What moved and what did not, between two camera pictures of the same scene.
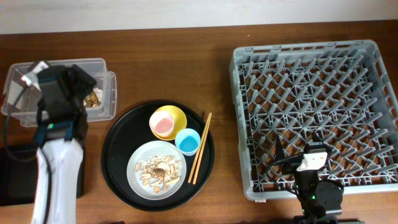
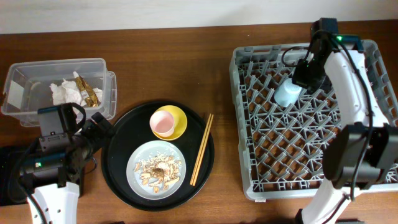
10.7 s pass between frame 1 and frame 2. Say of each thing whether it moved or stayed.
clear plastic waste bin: stayed
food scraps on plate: stayed
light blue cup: moved
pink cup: stayed
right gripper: moved
